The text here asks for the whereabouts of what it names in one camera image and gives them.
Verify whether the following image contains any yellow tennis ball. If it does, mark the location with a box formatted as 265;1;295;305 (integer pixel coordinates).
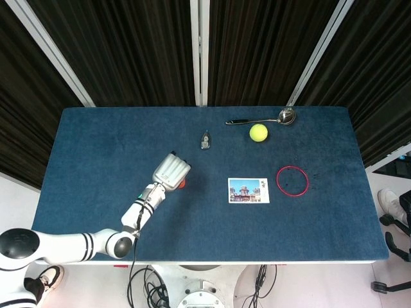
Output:
249;124;269;142

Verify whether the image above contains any dark trouser leg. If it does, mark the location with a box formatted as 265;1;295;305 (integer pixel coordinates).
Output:
24;277;46;305

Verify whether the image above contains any black pleated curtain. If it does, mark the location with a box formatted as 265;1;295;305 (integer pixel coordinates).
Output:
0;0;411;190

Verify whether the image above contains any white and black sneaker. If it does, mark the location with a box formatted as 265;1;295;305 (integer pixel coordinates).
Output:
38;265;65;289

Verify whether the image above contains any metal ladle black handle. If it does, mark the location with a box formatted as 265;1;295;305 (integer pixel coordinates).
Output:
225;107;297;126

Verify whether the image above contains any thin red ring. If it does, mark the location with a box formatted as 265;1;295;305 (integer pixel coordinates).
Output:
276;165;310;196

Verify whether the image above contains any white frame post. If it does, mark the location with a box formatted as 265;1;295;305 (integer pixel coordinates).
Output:
286;0;356;107
189;0;210;107
4;0;96;108

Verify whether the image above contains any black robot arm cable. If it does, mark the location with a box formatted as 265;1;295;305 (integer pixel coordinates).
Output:
127;205;144;308

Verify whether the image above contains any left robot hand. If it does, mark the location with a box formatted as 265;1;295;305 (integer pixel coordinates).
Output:
152;150;192;191

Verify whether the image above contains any black cable bundle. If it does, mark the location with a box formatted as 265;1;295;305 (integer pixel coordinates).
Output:
128;265;170;308

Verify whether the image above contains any building photo postcard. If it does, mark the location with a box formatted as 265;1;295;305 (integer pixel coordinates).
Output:
227;178;270;204

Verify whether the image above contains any white shoe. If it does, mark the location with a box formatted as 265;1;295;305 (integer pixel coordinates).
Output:
378;189;408;222

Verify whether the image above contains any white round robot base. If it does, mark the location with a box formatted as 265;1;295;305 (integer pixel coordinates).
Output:
150;264;254;308

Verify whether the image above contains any blue felt table cover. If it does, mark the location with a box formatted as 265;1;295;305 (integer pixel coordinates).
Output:
31;107;389;262

